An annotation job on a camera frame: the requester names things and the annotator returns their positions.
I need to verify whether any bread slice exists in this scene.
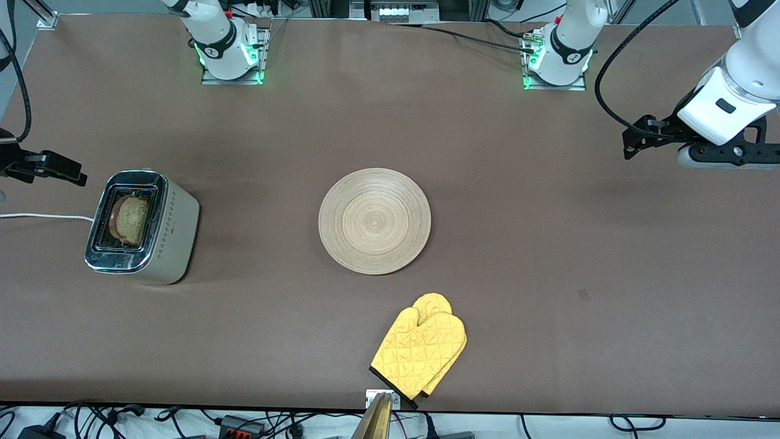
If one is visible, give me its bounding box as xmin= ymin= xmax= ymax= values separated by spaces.
xmin=110 ymin=194 xmax=152 ymax=248

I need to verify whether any round wooden plate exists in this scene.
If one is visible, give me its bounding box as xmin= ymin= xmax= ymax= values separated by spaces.
xmin=318 ymin=168 xmax=432 ymax=276

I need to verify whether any beige and chrome toaster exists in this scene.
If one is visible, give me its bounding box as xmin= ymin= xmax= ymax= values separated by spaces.
xmin=84 ymin=170 xmax=200 ymax=285

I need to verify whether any black power adapter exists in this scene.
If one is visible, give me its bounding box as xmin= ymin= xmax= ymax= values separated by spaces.
xmin=17 ymin=421 xmax=65 ymax=439

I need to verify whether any yellow quilted oven mitt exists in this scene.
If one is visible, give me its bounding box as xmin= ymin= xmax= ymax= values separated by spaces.
xmin=412 ymin=293 xmax=469 ymax=397
xmin=370 ymin=307 xmax=465 ymax=410

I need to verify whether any white power strip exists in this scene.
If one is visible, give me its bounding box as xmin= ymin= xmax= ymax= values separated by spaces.
xmin=366 ymin=0 xmax=439 ymax=22

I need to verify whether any black box with orange connectors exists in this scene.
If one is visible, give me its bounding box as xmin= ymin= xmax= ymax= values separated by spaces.
xmin=219 ymin=415 xmax=264 ymax=437

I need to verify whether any black right camera mount bracket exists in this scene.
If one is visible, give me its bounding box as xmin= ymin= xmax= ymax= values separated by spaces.
xmin=0 ymin=128 xmax=37 ymax=182

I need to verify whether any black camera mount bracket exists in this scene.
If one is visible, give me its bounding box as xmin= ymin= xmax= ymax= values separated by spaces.
xmin=0 ymin=128 xmax=37 ymax=182
xmin=689 ymin=116 xmax=780 ymax=165

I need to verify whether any white toaster power cord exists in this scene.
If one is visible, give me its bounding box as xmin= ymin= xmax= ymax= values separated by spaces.
xmin=0 ymin=212 xmax=95 ymax=223

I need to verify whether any black left camera mount bracket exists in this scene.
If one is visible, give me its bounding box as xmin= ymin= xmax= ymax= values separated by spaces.
xmin=689 ymin=116 xmax=780 ymax=165

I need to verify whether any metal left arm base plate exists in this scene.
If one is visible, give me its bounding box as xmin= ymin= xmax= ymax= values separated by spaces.
xmin=522 ymin=30 xmax=587 ymax=92

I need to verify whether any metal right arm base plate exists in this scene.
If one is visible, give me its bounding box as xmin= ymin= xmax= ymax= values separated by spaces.
xmin=201 ymin=27 xmax=270 ymax=86

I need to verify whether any short black table cable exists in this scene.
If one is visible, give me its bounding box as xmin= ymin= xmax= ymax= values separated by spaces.
xmin=483 ymin=18 xmax=537 ymax=42

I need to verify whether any long black table cable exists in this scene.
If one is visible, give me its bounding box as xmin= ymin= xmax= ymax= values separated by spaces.
xmin=390 ymin=21 xmax=540 ymax=55

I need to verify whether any small white pole bracket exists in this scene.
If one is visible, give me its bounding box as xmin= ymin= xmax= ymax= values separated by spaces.
xmin=366 ymin=390 xmax=401 ymax=410

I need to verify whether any brass coloured camera pole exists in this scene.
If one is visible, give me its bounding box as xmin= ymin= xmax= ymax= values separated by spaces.
xmin=352 ymin=393 xmax=392 ymax=439

